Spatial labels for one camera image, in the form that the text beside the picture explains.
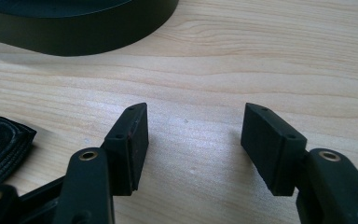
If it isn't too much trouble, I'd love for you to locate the black satin cloth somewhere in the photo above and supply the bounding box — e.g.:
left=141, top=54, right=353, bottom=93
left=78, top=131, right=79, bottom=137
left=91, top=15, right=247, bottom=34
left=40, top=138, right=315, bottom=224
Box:
left=0, top=116, right=38, bottom=191

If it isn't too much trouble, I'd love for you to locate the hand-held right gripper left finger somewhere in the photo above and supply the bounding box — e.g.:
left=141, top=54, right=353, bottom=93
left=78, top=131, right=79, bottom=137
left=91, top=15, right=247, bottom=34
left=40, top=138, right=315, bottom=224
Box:
left=101, top=102, right=150, bottom=197

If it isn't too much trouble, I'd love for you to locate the black round container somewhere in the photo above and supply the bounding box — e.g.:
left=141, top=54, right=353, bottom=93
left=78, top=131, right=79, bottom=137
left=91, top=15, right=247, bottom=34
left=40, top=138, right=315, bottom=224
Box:
left=0, top=0, right=180, bottom=57

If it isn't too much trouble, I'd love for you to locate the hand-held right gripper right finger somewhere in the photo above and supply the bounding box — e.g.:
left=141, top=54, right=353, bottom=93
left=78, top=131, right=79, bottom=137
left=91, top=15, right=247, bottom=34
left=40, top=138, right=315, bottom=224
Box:
left=241, top=102, right=308, bottom=198

